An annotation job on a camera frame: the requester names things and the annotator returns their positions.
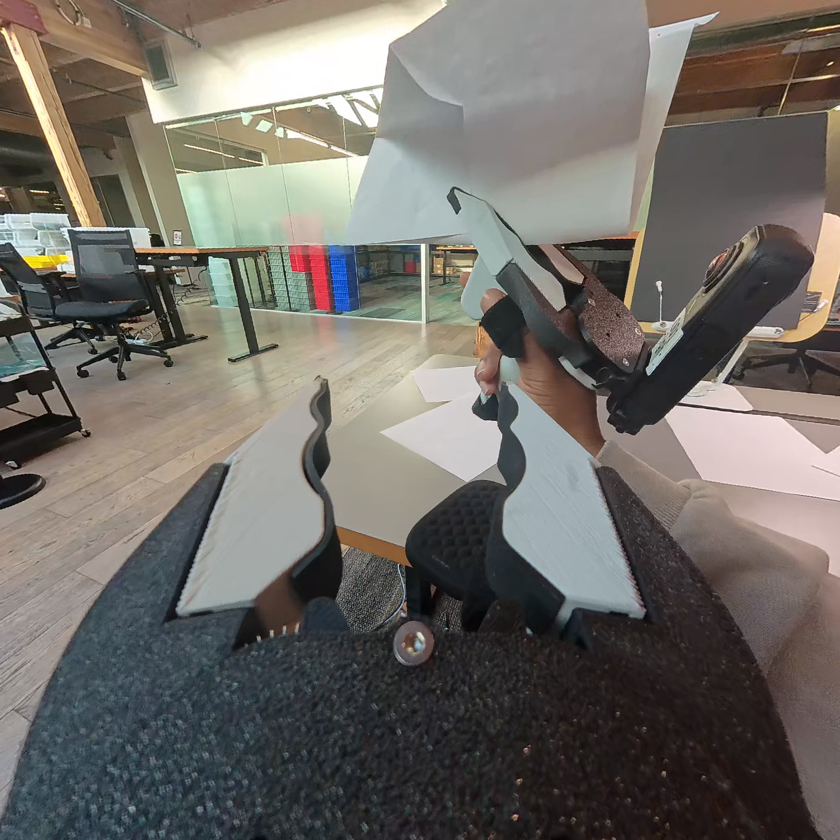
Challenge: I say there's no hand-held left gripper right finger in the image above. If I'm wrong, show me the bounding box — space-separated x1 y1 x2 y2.
486 384 647 637

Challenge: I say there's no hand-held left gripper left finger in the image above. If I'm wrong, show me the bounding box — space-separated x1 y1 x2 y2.
176 376 344 634

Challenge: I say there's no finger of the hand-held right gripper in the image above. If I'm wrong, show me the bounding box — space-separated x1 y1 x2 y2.
537 243 593 299
448 187 570 314

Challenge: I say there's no wooden standing desk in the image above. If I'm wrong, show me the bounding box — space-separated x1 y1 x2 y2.
134 245 281 364

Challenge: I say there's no person's right hand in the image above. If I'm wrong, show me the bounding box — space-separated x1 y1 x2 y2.
472 287 606 458

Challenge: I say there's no grey carpet mat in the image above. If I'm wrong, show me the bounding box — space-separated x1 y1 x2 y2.
336 546 463 635

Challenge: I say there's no stack of coloured plastic crates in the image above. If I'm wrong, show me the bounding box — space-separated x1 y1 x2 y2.
268 244 363 315

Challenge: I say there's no frosted glass partition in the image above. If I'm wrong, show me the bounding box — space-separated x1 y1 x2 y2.
164 85 434 324

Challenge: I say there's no black round base stand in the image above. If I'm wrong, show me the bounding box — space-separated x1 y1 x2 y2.
0 471 48 511

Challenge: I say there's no black utility cart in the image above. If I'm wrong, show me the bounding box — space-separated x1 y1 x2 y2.
0 314 93 471

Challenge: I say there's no stack of white storage bins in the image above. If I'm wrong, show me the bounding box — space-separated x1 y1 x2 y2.
0 212 150 271

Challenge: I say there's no wooden column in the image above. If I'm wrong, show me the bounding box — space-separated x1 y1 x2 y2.
0 23 107 228

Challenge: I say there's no white cable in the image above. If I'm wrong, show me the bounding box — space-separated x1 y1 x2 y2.
386 563 413 627

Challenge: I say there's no wall air vent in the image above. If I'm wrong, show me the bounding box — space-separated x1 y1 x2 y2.
144 38 179 91

